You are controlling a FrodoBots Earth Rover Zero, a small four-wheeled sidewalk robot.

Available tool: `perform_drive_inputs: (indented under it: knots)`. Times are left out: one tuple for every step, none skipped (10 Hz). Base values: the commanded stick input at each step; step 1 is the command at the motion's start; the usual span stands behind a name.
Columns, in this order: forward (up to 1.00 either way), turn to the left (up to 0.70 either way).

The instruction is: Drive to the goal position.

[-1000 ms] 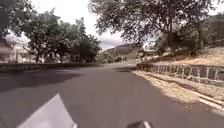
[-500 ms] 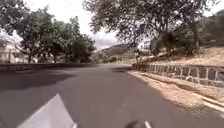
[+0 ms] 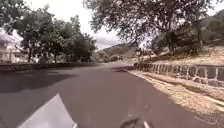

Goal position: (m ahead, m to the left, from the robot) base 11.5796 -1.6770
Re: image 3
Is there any distant wooded hill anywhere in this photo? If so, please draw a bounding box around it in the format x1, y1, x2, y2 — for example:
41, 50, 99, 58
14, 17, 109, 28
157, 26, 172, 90
96, 43, 141, 64

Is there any white building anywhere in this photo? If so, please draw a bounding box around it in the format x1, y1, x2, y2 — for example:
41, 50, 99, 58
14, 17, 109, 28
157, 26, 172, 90
0, 28, 29, 64

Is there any low stone wall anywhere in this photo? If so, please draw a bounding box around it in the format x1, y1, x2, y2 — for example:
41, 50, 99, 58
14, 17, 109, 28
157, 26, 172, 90
0, 61, 98, 73

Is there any large spreading tree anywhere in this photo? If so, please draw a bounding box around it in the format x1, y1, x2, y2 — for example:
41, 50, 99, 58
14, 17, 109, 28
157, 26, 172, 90
83, 0, 224, 56

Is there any row of trees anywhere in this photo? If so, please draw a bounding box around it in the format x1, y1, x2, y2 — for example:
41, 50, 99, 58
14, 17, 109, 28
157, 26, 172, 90
0, 0, 98, 64

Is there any grey stone wall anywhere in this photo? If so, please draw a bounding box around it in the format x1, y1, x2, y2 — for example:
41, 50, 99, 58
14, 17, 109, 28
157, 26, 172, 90
133, 62, 224, 88

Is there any dry grassy slope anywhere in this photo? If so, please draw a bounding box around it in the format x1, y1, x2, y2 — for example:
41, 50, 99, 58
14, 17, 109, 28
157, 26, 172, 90
149, 44, 224, 67

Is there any brown dirt verge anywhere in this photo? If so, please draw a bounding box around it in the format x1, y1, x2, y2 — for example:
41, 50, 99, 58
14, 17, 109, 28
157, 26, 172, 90
128, 69, 224, 126

